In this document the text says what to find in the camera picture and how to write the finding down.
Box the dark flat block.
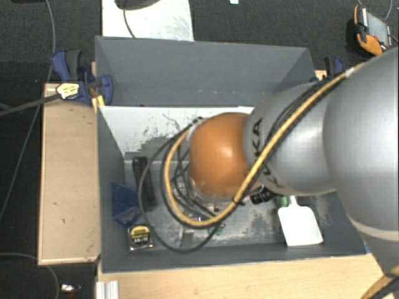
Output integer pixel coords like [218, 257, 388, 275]
[132, 156, 158, 207]

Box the white plastic bottle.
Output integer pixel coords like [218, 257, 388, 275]
[277, 197, 325, 247]

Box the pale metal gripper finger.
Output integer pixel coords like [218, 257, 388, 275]
[181, 229, 195, 249]

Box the grey metal bin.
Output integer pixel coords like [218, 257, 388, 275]
[94, 35, 367, 273]

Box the black cylinder on white bracket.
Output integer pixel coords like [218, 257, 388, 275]
[249, 187, 274, 206]

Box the yellow and black tape measure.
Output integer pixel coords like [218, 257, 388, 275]
[128, 224, 155, 252]

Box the pale wood board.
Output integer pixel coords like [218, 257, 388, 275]
[37, 82, 102, 266]

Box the blue clear plastic wedge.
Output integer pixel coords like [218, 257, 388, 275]
[110, 181, 142, 227]

